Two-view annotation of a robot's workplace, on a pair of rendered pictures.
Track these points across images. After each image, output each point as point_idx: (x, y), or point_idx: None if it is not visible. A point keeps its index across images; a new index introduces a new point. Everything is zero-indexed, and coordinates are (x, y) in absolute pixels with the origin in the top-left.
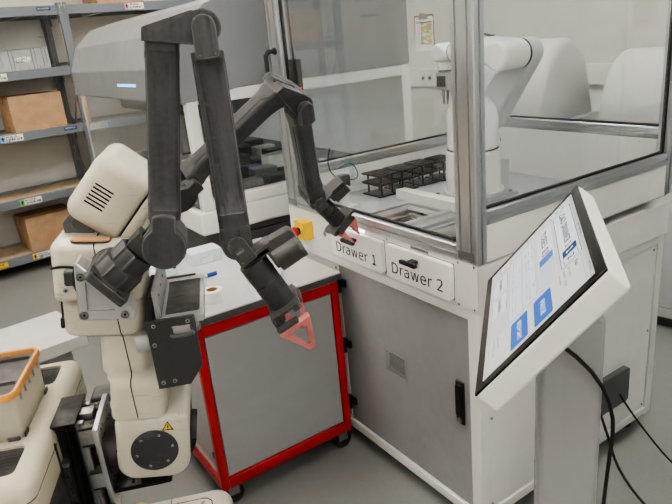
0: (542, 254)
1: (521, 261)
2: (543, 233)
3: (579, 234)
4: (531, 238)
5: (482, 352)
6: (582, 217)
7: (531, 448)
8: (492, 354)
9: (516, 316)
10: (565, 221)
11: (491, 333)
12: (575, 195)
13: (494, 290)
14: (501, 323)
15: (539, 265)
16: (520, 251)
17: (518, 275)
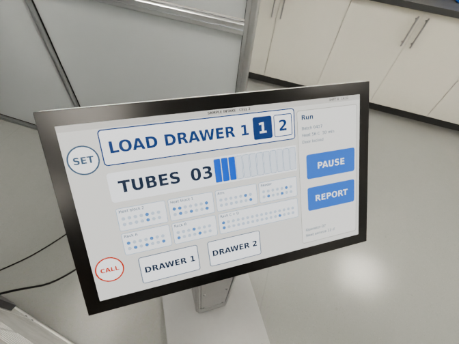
0: (201, 178)
1: (151, 226)
2: (121, 185)
3: (248, 110)
4: (89, 216)
5: (305, 252)
6: (205, 104)
7: (59, 342)
8: (328, 231)
9: (300, 205)
10: (160, 136)
11: (283, 246)
12: (85, 116)
13: (163, 278)
14: (283, 231)
15: (227, 181)
16: (101, 239)
17: (193, 224)
